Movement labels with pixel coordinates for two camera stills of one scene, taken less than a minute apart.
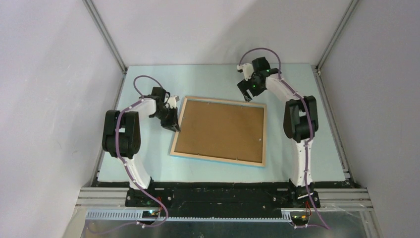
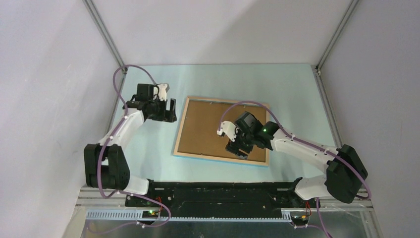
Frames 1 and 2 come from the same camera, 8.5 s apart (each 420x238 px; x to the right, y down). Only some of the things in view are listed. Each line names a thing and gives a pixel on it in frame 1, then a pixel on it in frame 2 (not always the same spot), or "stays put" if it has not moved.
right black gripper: x=244 y=85 to x=234 y=147
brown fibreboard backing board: x=229 y=131 stays put
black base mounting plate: x=220 y=199 stays put
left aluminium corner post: x=106 y=34 stays put
